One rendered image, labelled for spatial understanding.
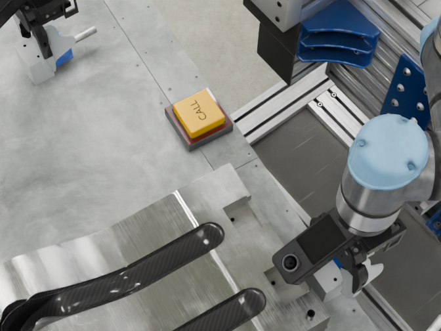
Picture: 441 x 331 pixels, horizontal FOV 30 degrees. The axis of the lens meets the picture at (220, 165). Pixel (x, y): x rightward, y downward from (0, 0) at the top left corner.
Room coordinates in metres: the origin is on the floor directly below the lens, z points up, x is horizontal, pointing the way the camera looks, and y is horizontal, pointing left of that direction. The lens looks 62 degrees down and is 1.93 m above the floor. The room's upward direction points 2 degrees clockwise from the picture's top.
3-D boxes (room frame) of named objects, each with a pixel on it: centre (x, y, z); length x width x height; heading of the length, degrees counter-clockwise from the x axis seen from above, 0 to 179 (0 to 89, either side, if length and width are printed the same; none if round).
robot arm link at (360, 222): (0.42, -0.17, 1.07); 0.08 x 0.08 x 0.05
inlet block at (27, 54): (0.78, 0.27, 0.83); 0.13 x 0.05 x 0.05; 127
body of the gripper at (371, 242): (0.42, -0.18, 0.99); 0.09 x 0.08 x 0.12; 123
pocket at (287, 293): (0.37, -0.10, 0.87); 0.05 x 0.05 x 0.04; 32
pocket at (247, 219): (0.46, -0.04, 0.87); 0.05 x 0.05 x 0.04; 32
